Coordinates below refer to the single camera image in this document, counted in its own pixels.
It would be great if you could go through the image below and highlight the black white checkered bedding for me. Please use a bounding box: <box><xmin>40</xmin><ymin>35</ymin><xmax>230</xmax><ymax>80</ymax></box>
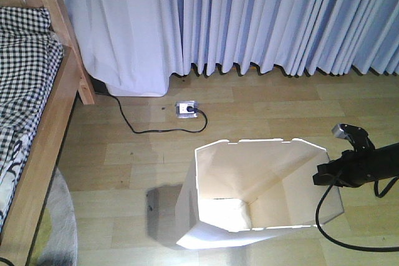
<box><xmin>1</xmin><ymin>6</ymin><xmax>64</xmax><ymax>222</ymax></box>

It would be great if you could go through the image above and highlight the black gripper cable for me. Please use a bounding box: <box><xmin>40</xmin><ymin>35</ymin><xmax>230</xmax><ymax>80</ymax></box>
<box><xmin>315</xmin><ymin>150</ymin><xmax>399</xmax><ymax>252</ymax></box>

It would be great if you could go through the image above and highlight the wooden bed frame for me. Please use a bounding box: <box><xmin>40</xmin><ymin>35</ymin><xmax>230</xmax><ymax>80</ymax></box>
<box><xmin>1</xmin><ymin>0</ymin><xmax>95</xmax><ymax>265</ymax></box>

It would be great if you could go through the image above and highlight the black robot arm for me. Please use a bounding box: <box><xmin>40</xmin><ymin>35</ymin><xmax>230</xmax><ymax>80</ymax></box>
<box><xmin>312</xmin><ymin>143</ymin><xmax>398</xmax><ymax>188</ymax></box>

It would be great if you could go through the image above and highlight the round grey yellow rug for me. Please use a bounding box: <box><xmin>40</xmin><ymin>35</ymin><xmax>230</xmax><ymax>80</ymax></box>
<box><xmin>29</xmin><ymin>169</ymin><xmax>78</xmax><ymax>265</ymax></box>

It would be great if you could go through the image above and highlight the white sheer curtain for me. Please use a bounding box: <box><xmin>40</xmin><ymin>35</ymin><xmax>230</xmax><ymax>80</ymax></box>
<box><xmin>64</xmin><ymin>0</ymin><xmax>183</xmax><ymax>97</ymax></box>

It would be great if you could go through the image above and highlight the white floor power socket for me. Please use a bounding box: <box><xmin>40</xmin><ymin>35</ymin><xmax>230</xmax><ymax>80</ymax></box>
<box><xmin>175</xmin><ymin>100</ymin><xmax>198</xmax><ymax>118</ymax></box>

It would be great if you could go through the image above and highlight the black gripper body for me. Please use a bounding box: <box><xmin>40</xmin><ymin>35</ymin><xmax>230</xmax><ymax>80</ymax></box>
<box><xmin>312</xmin><ymin>150</ymin><xmax>379</xmax><ymax>188</ymax></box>

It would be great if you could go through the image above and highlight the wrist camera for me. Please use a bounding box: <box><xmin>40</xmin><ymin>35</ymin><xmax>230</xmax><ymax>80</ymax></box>
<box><xmin>332</xmin><ymin>123</ymin><xmax>375</xmax><ymax>152</ymax></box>

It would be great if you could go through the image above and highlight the white plastic trash bin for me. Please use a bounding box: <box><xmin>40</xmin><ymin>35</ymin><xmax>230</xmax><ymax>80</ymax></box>
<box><xmin>175</xmin><ymin>138</ymin><xmax>344</xmax><ymax>249</ymax></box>

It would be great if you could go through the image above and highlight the black power cord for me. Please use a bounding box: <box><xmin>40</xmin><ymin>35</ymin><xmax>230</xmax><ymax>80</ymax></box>
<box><xmin>95</xmin><ymin>90</ymin><xmax>208</xmax><ymax>135</ymax></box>

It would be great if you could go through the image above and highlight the light blue pleated curtain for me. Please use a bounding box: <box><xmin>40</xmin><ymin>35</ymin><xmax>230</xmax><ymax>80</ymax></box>
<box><xmin>160</xmin><ymin>0</ymin><xmax>398</xmax><ymax>76</ymax></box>

